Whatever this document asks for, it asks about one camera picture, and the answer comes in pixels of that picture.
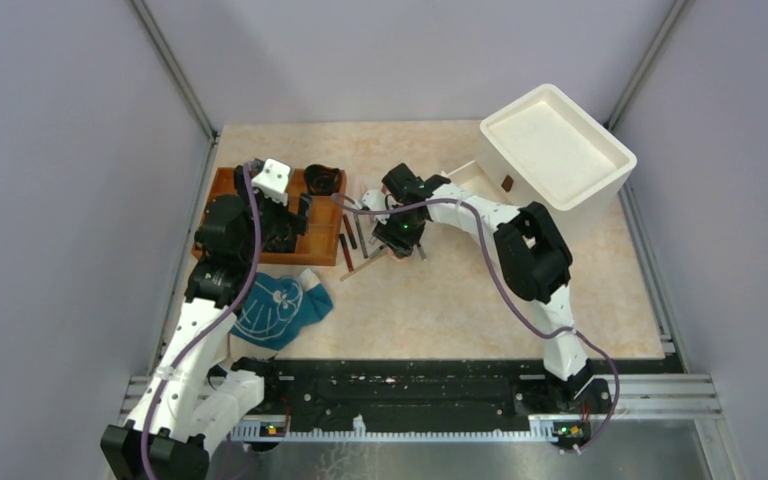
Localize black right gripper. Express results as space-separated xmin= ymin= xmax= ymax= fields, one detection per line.
xmin=373 ymin=204 xmax=425 ymax=260

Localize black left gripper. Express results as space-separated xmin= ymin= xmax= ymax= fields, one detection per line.
xmin=234 ymin=166 xmax=312 ymax=262

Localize white pull-out drawer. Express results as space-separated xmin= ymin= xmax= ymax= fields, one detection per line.
xmin=442 ymin=160 xmax=495 ymax=200

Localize white drawer organizer box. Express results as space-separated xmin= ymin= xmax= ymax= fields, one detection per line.
xmin=476 ymin=83 xmax=637 ymax=243

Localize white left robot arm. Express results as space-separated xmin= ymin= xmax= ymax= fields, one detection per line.
xmin=100 ymin=192 xmax=313 ymax=479

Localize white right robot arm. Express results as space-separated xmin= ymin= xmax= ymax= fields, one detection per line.
xmin=361 ymin=164 xmax=617 ymax=415

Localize grey makeup pencil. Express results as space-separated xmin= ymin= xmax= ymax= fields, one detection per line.
xmin=354 ymin=217 xmax=369 ymax=259

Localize wooden compartment tray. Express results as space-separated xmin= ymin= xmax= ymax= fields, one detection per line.
xmin=191 ymin=166 xmax=348 ymax=268

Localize black coiled band top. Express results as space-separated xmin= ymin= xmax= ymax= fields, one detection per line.
xmin=303 ymin=164 xmax=343 ymax=196

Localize teal patterned cloth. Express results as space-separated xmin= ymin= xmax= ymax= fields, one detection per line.
xmin=230 ymin=269 xmax=334 ymax=353

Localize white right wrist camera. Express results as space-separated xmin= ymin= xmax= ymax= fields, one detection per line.
xmin=361 ymin=189 xmax=390 ymax=224

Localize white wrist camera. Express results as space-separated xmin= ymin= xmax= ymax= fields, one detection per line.
xmin=252 ymin=158 xmax=294 ymax=206
xmin=361 ymin=189 xmax=390 ymax=224

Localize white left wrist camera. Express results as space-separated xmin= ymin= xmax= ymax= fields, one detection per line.
xmin=252 ymin=158 xmax=294 ymax=206

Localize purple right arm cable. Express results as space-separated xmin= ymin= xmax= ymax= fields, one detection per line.
xmin=330 ymin=192 xmax=621 ymax=454

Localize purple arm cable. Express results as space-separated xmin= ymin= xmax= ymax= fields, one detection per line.
xmin=330 ymin=192 xmax=621 ymax=454
xmin=138 ymin=161 xmax=267 ymax=480

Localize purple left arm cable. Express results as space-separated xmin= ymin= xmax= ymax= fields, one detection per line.
xmin=138 ymin=161 xmax=267 ymax=480

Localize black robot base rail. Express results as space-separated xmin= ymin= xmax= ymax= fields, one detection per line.
xmin=218 ymin=357 xmax=683 ymax=436

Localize grey slotted cable duct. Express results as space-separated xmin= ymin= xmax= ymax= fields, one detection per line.
xmin=230 ymin=416 xmax=585 ymax=445

